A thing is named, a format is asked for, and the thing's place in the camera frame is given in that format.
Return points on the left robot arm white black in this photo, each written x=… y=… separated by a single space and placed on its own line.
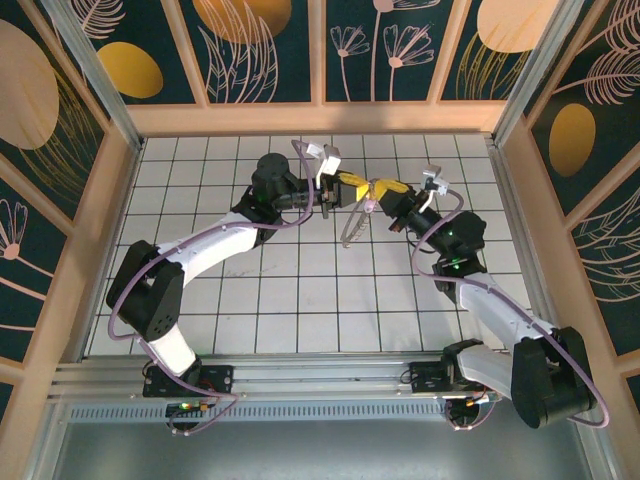
x=150 y=300

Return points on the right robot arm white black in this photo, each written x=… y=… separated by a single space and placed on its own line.
x=545 y=385

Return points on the feather and yellow disc panel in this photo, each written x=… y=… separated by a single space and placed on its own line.
x=130 y=70
x=572 y=140

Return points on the orange disc and leaves panel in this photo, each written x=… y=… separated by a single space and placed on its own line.
x=235 y=20

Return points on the small circuit board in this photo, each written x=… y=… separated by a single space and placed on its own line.
x=187 y=407

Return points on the grey metal sheet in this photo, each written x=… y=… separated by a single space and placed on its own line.
x=320 y=450

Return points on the aluminium table side rail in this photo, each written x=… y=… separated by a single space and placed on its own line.
x=124 y=200
x=512 y=200

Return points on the flower wall panel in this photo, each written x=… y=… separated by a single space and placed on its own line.
x=415 y=85
x=35 y=300

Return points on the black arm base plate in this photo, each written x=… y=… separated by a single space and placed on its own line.
x=220 y=377
x=422 y=380

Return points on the leaf outline wall panel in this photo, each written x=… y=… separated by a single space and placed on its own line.
x=615 y=300

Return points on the aluminium corner post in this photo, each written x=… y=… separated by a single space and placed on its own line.
x=533 y=75
x=109 y=95

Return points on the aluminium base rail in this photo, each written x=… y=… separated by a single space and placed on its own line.
x=320 y=377

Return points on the cream disc wall panel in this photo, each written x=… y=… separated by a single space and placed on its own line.
x=510 y=25
x=25 y=90

